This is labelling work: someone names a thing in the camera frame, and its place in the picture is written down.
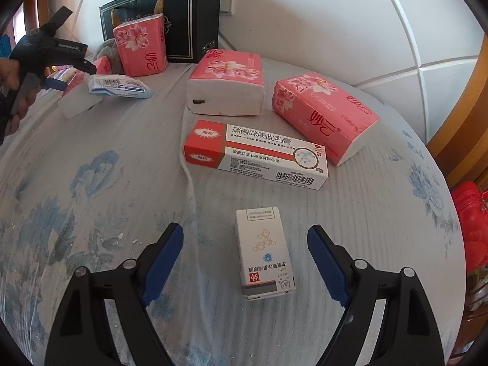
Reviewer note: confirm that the opened pink floral tissue pack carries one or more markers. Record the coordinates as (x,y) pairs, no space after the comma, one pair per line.
(225,80)

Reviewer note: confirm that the wooden furniture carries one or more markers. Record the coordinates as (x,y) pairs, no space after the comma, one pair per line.
(465,122)

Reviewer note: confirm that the dark gift bag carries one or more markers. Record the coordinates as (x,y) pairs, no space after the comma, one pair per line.
(190,26)

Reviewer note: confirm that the person's left hand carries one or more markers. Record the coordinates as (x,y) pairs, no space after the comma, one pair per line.
(7,76)

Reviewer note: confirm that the red white ointment box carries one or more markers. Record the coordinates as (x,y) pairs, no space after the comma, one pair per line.
(259,156)

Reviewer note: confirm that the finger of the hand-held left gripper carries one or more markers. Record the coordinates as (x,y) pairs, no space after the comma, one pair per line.
(57,84)
(88,66)

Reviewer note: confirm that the wooden chair frame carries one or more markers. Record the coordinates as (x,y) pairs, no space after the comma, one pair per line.
(42,3)

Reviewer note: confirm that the blue white wet wipes pack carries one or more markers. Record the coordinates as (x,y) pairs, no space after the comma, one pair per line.
(122,85)

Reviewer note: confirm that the grey plush cloth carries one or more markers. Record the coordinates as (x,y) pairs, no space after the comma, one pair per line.
(105,51)

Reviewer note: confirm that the white padded headboard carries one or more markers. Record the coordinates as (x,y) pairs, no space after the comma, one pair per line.
(324,15)

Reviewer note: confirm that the floral bed sheet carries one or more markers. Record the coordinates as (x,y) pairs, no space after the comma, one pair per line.
(114,141)

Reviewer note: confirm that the small white medicine box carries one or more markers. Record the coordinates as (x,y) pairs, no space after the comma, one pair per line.
(265,251)

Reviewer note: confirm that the red bag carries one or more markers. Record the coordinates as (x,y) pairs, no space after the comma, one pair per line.
(472,221)

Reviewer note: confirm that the blue fabric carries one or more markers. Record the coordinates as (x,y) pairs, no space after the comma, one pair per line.
(3,45)

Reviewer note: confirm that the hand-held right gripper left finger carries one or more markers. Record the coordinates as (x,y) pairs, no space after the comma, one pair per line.
(164,263)

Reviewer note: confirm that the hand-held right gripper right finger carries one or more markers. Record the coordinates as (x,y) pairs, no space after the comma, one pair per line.
(328,263)

